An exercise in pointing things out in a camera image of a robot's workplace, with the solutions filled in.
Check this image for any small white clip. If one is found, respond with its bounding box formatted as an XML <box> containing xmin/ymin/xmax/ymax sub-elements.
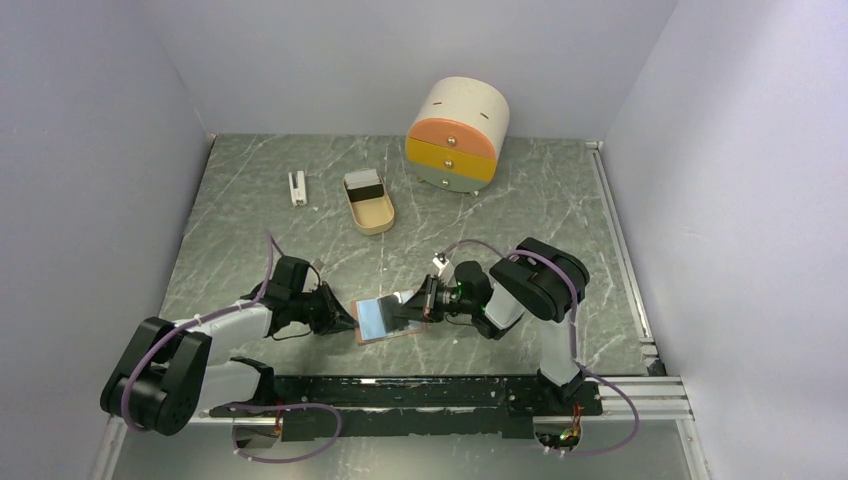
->
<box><xmin>288</xmin><ymin>170</ymin><xmax>308</xmax><ymax>206</ymax></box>

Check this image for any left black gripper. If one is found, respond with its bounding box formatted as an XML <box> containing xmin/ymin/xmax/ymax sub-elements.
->
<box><xmin>290</xmin><ymin>281</ymin><xmax>359</xmax><ymax>336</ymax></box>

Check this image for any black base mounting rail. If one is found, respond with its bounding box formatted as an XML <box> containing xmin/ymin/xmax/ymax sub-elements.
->
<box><xmin>210</xmin><ymin>374</ymin><xmax>603</xmax><ymax>441</ymax></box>

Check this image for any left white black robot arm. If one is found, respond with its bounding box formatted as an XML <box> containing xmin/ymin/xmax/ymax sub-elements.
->
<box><xmin>99</xmin><ymin>255</ymin><xmax>355</xmax><ymax>436</ymax></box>

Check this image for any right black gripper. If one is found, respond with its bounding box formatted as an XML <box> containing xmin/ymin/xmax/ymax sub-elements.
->
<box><xmin>395</xmin><ymin>273</ymin><xmax>477</xmax><ymax>322</ymax></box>

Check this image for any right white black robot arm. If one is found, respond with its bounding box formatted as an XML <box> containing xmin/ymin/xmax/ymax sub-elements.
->
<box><xmin>380</xmin><ymin>237</ymin><xmax>590</xmax><ymax>414</ymax></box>

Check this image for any purple cable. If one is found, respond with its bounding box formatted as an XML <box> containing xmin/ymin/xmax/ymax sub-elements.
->
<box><xmin>433</xmin><ymin>239</ymin><xmax>641</xmax><ymax>458</ymax></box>
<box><xmin>120</xmin><ymin>231</ymin><xmax>342</xmax><ymax>464</ymax></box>

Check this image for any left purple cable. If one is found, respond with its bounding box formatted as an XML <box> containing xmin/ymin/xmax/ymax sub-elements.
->
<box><xmin>120</xmin><ymin>231</ymin><xmax>342</xmax><ymax>464</ymax></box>

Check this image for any aluminium frame rail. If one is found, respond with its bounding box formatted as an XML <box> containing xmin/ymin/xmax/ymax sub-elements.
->
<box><xmin>93</xmin><ymin>134</ymin><xmax>709</xmax><ymax>479</ymax></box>

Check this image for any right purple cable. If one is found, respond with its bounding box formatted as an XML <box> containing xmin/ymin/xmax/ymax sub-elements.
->
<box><xmin>433</xmin><ymin>239</ymin><xmax>641</xmax><ymax>458</ymax></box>

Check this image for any beige oval tray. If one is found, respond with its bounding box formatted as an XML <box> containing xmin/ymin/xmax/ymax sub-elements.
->
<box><xmin>345</xmin><ymin>174</ymin><xmax>395</xmax><ymax>236</ymax></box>

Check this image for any stack of grey cards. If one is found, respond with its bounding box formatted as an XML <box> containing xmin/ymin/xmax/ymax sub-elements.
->
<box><xmin>343</xmin><ymin>169</ymin><xmax>385</xmax><ymax>203</ymax></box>

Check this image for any pink card holder wallet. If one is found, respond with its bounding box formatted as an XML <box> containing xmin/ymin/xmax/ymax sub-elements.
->
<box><xmin>351</xmin><ymin>290</ymin><xmax>426</xmax><ymax>345</ymax></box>

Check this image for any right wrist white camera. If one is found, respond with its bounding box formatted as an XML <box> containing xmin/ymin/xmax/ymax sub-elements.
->
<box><xmin>432</xmin><ymin>252</ymin><xmax>452</xmax><ymax>276</ymax></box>

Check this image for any round three-drawer organizer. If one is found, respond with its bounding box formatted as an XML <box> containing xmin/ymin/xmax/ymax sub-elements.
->
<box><xmin>405</xmin><ymin>76</ymin><xmax>510</xmax><ymax>196</ymax></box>

